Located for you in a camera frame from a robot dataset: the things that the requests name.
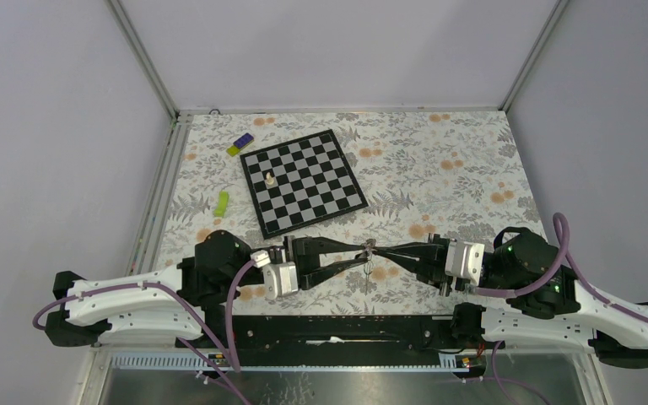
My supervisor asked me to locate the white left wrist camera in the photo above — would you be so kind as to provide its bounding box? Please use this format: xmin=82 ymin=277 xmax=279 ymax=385
xmin=251 ymin=246 xmax=300 ymax=300

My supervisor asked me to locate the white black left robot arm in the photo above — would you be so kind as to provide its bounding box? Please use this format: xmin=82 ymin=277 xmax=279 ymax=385
xmin=32 ymin=230 xmax=375 ymax=349

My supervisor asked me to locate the purple yellow toy brick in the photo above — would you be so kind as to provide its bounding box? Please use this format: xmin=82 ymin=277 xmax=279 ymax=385
xmin=227 ymin=132 xmax=254 ymax=156

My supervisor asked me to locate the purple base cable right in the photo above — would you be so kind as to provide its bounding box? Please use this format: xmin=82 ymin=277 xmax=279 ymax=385
xmin=457 ymin=341 xmax=548 ymax=405

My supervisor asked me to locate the green arch toy block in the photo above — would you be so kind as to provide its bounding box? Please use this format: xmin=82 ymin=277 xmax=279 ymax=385
xmin=213 ymin=191 xmax=230 ymax=218

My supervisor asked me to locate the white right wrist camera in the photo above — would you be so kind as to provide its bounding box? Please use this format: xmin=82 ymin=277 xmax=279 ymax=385
xmin=444 ymin=239 xmax=485 ymax=286

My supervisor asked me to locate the black grey chessboard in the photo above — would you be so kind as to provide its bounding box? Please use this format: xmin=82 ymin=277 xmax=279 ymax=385
xmin=240 ymin=129 xmax=369 ymax=240

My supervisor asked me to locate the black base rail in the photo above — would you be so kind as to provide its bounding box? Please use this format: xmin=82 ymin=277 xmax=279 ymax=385
xmin=178 ymin=314 xmax=471 ymax=368

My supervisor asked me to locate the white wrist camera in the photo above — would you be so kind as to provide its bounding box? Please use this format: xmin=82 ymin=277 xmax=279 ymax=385
xmin=251 ymin=246 xmax=300 ymax=300
xmin=444 ymin=239 xmax=485 ymax=286

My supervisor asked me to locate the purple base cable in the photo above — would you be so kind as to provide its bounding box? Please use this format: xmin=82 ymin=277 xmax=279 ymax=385
xmin=178 ymin=337 xmax=252 ymax=405
xmin=457 ymin=341 xmax=548 ymax=405

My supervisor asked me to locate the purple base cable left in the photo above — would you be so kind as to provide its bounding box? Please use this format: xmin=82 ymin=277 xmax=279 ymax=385
xmin=178 ymin=337 xmax=252 ymax=405

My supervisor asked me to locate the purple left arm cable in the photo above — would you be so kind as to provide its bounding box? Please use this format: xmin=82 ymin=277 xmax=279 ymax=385
xmin=32 ymin=257 xmax=258 ymax=375

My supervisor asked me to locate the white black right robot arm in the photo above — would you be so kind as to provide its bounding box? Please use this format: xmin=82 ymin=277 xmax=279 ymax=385
xmin=370 ymin=227 xmax=648 ymax=369

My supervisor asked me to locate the floral table mat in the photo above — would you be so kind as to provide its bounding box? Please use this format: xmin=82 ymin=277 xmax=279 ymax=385
xmin=153 ymin=111 xmax=568 ymax=317

